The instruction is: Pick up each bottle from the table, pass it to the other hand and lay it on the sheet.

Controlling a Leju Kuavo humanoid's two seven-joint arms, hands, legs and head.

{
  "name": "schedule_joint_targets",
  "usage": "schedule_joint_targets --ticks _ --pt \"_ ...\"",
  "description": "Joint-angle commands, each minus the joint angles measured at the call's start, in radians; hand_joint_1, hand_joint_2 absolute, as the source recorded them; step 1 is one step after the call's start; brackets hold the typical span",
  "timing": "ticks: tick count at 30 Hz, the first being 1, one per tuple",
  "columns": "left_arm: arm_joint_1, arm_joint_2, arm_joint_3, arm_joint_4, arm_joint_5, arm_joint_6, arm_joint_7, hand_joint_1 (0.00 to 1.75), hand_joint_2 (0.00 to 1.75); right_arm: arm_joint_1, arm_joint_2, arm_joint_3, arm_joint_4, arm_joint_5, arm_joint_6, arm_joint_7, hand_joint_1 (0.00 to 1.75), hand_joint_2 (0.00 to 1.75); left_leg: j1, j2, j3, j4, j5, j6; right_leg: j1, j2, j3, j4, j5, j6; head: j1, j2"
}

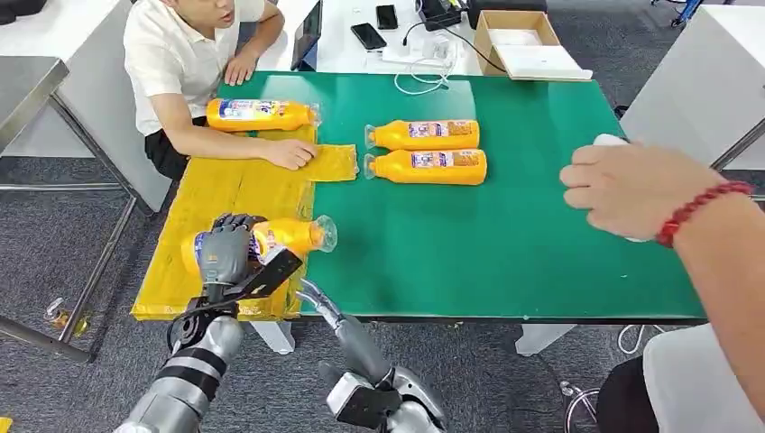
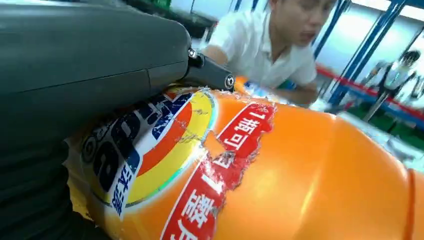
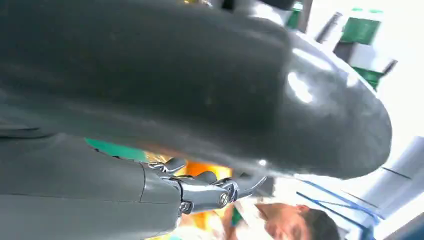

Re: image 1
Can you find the person's right hand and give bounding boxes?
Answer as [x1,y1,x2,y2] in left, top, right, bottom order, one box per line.
[263,137,319,172]

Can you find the person's left hand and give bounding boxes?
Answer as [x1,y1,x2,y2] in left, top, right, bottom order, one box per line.
[224,51,259,87]

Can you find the blue pole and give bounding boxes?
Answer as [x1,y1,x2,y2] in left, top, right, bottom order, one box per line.
[668,0,706,28]

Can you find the red bead bracelet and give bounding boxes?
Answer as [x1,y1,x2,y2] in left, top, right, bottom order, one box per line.
[655,180,755,249]

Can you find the black cable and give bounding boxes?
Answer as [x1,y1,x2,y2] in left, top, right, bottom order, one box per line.
[401,21,508,74]

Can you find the metal chair base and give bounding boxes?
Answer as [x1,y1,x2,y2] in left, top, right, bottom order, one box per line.
[559,382,602,433]

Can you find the steel table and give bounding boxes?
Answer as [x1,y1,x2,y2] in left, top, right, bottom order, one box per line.
[0,56,139,364]

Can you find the small yellow sheet piece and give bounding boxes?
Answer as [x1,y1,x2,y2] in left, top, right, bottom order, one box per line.
[301,143,360,183]

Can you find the pale grey desk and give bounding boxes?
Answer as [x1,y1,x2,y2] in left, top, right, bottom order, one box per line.
[620,5,765,171]

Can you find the clear bottle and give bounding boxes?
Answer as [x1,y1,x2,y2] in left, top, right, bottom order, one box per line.
[42,297,91,337]

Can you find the large yellow sheet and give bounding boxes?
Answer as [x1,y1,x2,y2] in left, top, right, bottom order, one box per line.
[131,122,318,322]

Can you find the white desk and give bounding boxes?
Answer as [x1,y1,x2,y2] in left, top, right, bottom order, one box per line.
[0,0,174,213]

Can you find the white power adapter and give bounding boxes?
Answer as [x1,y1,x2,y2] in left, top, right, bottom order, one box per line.
[422,36,452,61]

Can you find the green table mat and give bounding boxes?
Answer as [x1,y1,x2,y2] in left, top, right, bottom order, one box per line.
[217,71,706,324]

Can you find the white floor cable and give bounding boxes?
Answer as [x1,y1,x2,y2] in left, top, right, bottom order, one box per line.
[617,324,666,356]

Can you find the robot left hand grey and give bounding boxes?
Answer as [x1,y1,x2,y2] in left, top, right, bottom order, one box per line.
[196,212,268,288]

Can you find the white table leg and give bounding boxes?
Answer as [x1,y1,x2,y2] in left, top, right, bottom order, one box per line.
[514,324,578,358]
[247,321,297,356]

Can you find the black bag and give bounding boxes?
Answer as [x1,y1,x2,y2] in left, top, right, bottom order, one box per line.
[0,0,48,25]

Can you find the dark tablet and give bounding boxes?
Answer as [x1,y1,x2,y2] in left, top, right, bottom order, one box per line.
[290,0,325,71]

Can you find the steel desk frame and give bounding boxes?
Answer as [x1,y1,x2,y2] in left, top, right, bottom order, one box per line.
[709,118,765,203]

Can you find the person's hand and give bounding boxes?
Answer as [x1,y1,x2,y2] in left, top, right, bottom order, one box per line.
[558,140,727,244]

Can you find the robot right hand grey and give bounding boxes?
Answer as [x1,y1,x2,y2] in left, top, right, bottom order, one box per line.
[295,278,396,387]

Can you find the black phone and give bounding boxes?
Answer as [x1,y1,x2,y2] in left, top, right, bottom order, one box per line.
[350,22,389,51]
[374,4,400,31]

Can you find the person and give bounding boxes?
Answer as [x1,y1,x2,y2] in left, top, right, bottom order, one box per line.
[124,0,319,180]
[558,140,765,433]

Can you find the cardboard box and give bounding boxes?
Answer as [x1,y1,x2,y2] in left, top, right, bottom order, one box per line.
[474,10,594,82]

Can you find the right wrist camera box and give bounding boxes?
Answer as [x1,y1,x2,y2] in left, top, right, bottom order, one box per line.
[325,370,402,430]

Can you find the orange drink bottle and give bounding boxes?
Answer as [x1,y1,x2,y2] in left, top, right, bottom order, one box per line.
[180,215,339,279]
[206,97,322,134]
[363,148,488,187]
[364,119,481,152]

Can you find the black charger device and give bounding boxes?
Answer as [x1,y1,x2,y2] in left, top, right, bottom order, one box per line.
[416,0,467,32]

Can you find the white foam sheet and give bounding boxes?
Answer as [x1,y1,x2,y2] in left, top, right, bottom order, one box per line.
[488,28,592,80]

